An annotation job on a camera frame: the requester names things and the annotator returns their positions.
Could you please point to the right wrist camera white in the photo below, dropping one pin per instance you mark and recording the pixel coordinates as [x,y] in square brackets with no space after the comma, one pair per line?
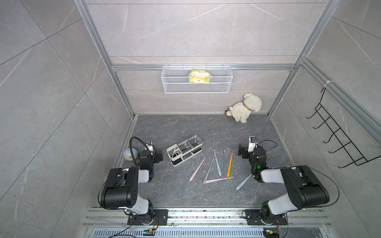
[253,141]

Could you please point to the white plush dog toy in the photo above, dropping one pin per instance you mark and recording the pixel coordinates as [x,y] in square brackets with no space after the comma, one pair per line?
[241,111]

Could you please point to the aluminium mounting rail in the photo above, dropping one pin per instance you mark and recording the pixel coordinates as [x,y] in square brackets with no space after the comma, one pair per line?
[204,217]

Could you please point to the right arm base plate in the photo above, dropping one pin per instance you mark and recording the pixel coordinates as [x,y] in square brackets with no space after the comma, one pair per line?
[259,217]

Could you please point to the pink toothbrush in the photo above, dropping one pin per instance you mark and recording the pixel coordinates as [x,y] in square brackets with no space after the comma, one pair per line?
[218,179]
[197,169]

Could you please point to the pale blue toothbrush lower right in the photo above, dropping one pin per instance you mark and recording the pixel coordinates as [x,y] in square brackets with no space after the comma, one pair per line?
[243,182]

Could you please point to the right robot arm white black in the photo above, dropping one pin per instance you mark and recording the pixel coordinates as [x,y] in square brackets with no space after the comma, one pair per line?
[303,189]

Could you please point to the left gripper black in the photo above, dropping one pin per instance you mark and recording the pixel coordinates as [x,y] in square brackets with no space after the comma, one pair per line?
[156,158]

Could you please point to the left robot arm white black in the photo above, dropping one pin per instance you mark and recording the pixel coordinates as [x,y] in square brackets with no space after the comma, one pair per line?
[120,190]

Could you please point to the black wire hook rack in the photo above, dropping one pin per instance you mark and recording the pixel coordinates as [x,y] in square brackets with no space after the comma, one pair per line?
[356,157]

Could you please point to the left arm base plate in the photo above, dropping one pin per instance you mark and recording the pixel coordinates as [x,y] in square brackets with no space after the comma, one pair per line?
[155,217]

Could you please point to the grey beige toothbrush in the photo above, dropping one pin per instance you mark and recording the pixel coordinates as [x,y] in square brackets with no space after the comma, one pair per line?
[208,171]

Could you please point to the cream toothbrush holder organizer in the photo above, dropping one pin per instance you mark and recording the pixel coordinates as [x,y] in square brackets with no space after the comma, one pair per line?
[179,153]

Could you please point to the white wire mesh basket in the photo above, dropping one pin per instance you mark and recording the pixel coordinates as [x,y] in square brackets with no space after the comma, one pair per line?
[176,80]

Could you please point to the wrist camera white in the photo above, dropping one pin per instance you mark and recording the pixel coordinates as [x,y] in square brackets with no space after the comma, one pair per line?
[149,145]
[253,141]

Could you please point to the yellow toothbrush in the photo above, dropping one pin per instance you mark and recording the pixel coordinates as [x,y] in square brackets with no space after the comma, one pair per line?
[230,164]

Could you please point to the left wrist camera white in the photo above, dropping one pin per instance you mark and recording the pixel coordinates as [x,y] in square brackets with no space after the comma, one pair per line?
[149,145]

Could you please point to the yellow wipes packet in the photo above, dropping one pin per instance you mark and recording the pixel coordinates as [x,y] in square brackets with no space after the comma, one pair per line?
[199,76]

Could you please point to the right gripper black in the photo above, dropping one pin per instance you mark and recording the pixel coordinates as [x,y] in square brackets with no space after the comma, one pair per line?
[245,151]

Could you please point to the light blue toothbrush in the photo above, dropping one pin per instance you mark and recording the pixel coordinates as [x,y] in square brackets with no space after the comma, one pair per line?
[217,164]

